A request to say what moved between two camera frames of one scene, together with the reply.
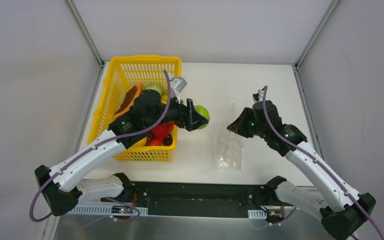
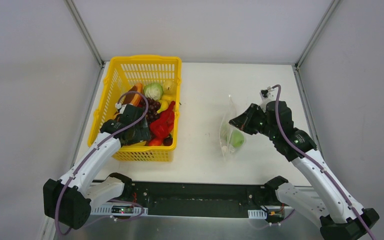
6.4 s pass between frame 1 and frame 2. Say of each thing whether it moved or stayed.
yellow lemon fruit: stayed
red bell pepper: stayed
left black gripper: moved
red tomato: stayed
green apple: moved
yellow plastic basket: stayed
